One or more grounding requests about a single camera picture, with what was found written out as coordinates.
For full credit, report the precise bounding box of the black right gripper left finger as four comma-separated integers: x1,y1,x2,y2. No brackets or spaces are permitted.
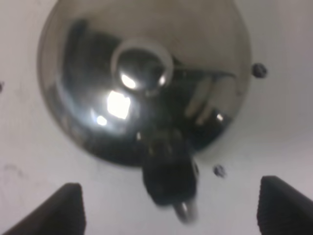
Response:
4,183,86,235

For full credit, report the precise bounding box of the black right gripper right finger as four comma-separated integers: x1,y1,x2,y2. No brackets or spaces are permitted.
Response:
257,176,313,235

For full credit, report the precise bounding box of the stainless steel teapot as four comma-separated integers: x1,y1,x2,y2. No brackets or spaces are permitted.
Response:
38,0,251,224

